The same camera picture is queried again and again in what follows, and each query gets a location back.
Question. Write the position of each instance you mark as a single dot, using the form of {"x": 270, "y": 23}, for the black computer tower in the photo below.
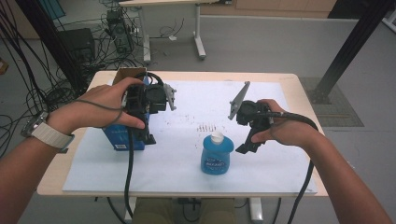
{"x": 120, "y": 34}

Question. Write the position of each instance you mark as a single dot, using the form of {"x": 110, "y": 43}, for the small brown box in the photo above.
{"x": 3, "y": 66}

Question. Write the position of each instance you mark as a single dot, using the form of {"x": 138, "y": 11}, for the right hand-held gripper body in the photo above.
{"x": 252, "y": 113}

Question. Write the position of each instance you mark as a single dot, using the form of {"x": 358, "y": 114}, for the person's left hand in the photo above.
{"x": 93, "y": 109}

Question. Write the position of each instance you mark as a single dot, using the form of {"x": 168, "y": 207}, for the white background desk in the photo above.
{"x": 199, "y": 46}

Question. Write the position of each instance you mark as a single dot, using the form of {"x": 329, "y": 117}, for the white table leg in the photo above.
{"x": 256, "y": 210}
{"x": 130, "y": 208}

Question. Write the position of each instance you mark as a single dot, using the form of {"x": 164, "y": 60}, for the white table mat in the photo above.
{"x": 174, "y": 161}

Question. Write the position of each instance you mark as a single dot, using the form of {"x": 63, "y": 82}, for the light wooden cabinet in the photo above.
{"x": 280, "y": 6}

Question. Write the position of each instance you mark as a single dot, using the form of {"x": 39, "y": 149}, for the wristwatch with white band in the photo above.
{"x": 49, "y": 135}

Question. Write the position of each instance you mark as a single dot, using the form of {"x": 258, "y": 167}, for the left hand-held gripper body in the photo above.
{"x": 155, "y": 96}

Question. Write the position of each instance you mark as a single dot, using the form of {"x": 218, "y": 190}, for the blue bottle with white cap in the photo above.
{"x": 216, "y": 155}

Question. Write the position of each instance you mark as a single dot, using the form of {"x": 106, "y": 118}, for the black equipment box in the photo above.
{"x": 76, "y": 43}

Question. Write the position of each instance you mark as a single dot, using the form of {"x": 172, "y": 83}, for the white power adapter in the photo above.
{"x": 172, "y": 38}

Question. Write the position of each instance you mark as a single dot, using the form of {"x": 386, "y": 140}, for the person's right hand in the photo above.
{"x": 289, "y": 130}

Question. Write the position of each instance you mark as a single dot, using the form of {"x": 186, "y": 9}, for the blue cardboard box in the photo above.
{"x": 120, "y": 137}

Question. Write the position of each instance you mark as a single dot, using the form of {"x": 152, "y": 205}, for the teal panel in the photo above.
{"x": 51, "y": 7}

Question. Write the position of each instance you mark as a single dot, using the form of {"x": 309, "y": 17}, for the black metal post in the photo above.
{"x": 351, "y": 46}
{"x": 46, "y": 34}

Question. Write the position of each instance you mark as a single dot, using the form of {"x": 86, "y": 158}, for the dark grey floor mat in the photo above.
{"x": 342, "y": 105}

